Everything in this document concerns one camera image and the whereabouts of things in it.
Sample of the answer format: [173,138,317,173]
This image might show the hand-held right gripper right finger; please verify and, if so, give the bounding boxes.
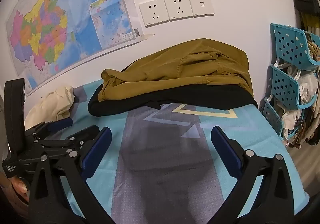
[211,126,295,224]

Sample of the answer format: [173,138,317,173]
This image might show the pale clothes in rack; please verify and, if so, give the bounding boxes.
[279,35,320,148]

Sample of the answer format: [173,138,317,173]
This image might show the colourful wall map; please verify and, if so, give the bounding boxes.
[5,0,141,97]

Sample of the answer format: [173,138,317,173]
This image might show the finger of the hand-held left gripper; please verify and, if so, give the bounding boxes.
[37,125,100,158]
[24,117,73,142]

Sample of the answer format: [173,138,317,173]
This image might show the person's left hand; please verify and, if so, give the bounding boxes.
[10,178,30,206]

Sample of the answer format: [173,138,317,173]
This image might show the blue plastic basket rack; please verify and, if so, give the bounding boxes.
[261,23,320,141]

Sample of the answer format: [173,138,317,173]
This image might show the cream garment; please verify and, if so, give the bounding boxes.
[24,86,76,130]

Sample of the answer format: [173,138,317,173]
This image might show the blue geometric printed sheet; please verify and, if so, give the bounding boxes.
[24,81,310,224]

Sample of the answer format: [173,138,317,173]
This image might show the mustard brown pants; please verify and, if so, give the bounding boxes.
[97,38,253,102]

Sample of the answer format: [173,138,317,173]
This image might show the black garment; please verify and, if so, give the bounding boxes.
[87,83,258,117]

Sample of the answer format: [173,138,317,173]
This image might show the white wall data port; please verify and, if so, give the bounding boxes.
[188,0,215,18]

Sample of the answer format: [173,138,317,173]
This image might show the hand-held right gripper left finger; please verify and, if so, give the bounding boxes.
[28,126,113,224]

